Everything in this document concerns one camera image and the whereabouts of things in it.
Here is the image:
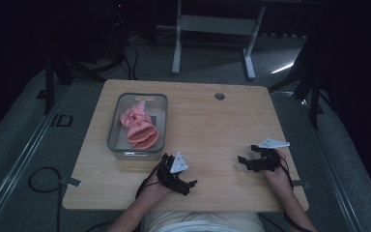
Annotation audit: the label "white metal desk frame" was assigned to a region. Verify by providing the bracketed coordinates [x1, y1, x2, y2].
[171, 0, 267, 81]

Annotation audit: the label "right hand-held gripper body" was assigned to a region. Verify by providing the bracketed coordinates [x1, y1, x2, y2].
[252, 137, 291, 173]

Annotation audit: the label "grey table edge clip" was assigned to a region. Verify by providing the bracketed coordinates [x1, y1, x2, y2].
[291, 179, 310, 189]
[59, 177, 83, 189]

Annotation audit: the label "person's left hand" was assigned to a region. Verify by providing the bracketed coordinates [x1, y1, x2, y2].
[140, 175, 174, 203]

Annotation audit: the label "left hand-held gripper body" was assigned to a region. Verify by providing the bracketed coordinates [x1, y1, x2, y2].
[156, 151, 191, 190]

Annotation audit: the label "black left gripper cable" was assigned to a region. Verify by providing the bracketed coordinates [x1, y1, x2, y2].
[134, 159, 168, 200]

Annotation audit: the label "person's white shirt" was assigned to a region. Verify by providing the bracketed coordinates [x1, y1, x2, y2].
[141, 211, 267, 232]

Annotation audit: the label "person's right hand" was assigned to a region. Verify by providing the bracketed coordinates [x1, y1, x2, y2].
[263, 149, 293, 190]

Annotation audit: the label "clear plastic storage bin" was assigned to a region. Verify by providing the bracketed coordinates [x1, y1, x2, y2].
[106, 92, 169, 161]

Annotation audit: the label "black metal stand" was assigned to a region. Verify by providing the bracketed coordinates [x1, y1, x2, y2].
[268, 33, 327, 131]
[36, 47, 125, 116]

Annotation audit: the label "black cables behind table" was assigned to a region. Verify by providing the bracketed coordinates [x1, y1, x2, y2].
[122, 32, 140, 81]

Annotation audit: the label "black floor cable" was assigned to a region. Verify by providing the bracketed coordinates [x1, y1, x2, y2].
[28, 166, 63, 232]

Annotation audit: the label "pink padded glove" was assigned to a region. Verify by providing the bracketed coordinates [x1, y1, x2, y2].
[130, 130, 159, 150]
[119, 99, 157, 144]

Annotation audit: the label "metal floor rail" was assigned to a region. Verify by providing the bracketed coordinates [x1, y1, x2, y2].
[0, 84, 72, 228]
[270, 91, 366, 232]

